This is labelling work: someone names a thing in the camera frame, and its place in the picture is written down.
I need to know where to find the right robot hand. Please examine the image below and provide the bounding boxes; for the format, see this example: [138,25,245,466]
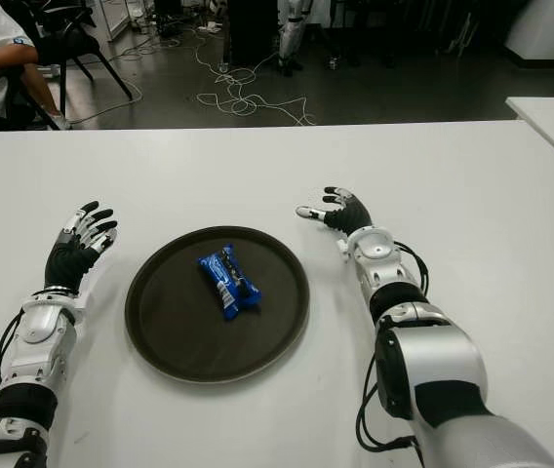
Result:
[295,186,376,240]

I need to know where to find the blue Oreo cookie packet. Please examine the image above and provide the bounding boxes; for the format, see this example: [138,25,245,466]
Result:
[196,246,262,323]

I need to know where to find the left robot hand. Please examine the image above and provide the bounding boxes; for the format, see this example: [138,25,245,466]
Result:
[44,200,120,296]

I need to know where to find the white board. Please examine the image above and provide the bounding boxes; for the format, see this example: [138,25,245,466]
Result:
[89,0,137,43]

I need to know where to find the white curved panel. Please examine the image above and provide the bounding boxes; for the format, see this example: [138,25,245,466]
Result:
[503,0,554,62]

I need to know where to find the tangled white floor cable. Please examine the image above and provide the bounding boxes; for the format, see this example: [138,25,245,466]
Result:
[193,26,318,128]

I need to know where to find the white humanoid robot legs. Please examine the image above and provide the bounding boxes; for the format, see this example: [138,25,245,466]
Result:
[276,0,315,77]

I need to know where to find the black cabinet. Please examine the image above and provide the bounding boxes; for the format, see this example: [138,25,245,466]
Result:
[227,0,281,67]

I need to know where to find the black chair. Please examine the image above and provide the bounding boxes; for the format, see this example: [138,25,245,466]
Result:
[6,0,135,131]

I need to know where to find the round dark brown tray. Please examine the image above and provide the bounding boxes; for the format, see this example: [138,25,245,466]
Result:
[124,225,311,384]

